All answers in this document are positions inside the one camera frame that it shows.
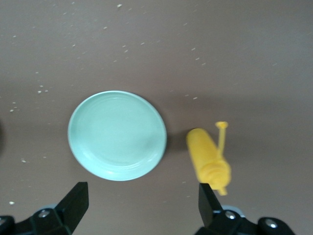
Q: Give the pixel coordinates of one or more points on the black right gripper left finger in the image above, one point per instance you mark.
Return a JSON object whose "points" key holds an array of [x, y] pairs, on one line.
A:
{"points": [[71, 210]]}

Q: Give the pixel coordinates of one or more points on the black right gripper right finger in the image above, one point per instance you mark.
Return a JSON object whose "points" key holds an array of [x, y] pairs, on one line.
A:
{"points": [[210, 213]]}

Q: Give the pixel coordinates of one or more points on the yellow mustard squeeze bottle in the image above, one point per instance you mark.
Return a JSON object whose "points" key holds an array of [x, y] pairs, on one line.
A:
{"points": [[205, 151]]}

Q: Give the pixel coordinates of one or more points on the light green plate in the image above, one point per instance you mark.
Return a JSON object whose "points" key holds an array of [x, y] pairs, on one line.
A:
{"points": [[117, 135]]}

